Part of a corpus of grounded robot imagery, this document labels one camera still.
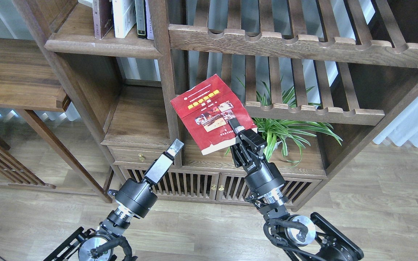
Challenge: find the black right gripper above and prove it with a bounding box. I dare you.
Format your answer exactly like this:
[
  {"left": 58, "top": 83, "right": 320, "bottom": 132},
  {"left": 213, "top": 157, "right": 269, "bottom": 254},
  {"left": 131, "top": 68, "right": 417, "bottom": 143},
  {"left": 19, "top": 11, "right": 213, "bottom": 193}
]
[{"left": 228, "top": 118, "right": 285, "bottom": 205}]

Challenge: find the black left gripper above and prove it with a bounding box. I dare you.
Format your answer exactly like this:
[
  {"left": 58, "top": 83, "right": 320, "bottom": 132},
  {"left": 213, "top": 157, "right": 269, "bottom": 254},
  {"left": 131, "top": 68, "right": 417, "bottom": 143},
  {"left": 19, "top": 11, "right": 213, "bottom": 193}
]
[{"left": 108, "top": 139, "right": 184, "bottom": 219}]

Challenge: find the red book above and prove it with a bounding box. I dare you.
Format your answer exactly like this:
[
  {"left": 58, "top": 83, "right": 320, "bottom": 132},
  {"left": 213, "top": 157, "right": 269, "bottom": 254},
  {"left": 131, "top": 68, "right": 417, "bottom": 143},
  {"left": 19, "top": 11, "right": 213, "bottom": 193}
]
[{"left": 171, "top": 74, "right": 257, "bottom": 155}]

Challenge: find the dark brown book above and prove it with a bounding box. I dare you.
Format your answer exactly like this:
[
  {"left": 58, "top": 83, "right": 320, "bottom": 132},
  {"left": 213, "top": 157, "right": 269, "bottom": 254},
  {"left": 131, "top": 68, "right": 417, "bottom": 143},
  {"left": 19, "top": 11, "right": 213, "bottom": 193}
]
[{"left": 92, "top": 0, "right": 113, "bottom": 39}]

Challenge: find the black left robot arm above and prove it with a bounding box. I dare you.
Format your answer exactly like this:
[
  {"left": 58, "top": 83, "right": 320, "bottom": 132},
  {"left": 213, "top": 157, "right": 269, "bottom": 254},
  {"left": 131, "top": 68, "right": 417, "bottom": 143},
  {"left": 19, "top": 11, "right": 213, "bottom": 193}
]
[{"left": 46, "top": 139, "right": 184, "bottom": 261}]

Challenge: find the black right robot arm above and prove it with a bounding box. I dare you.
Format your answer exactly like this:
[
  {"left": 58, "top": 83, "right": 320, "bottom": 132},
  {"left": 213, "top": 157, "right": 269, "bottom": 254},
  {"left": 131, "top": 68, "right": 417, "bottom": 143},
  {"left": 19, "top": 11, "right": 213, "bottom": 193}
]
[{"left": 229, "top": 119, "right": 364, "bottom": 261}]

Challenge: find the white plant pot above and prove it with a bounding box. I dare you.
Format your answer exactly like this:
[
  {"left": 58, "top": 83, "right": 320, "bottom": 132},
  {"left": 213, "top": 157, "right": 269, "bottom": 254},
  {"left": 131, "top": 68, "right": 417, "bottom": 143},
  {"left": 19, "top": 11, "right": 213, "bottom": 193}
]
[{"left": 272, "top": 139, "right": 283, "bottom": 150}]

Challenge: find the green spider plant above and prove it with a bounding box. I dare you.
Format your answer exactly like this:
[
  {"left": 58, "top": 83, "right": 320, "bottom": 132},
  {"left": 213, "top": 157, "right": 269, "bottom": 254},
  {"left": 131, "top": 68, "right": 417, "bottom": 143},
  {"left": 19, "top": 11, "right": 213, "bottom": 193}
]
[{"left": 225, "top": 77, "right": 343, "bottom": 168}]

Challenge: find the dark wooden bookshelf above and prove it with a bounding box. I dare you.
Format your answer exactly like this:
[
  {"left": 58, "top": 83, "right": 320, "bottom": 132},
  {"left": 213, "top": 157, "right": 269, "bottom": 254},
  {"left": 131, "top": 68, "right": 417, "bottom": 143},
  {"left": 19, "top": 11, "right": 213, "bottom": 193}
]
[{"left": 13, "top": 0, "right": 418, "bottom": 211}]

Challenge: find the white upright book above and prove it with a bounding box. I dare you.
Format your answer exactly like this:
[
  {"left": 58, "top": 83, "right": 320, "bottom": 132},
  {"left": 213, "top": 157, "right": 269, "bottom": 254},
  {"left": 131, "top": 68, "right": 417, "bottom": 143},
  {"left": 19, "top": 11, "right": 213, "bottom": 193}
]
[{"left": 112, "top": 0, "right": 136, "bottom": 38}]

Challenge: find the dark green upright book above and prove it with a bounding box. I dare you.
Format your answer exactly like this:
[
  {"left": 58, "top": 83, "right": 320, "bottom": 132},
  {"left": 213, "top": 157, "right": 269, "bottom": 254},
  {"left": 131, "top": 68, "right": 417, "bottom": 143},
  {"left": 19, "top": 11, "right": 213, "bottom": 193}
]
[{"left": 135, "top": 0, "right": 147, "bottom": 39}]

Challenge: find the wooden side table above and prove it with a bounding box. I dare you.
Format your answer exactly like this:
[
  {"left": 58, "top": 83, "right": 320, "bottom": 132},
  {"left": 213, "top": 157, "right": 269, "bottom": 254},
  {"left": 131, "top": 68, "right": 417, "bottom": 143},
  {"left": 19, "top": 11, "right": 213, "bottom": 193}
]
[{"left": 0, "top": 38, "right": 113, "bottom": 203}]

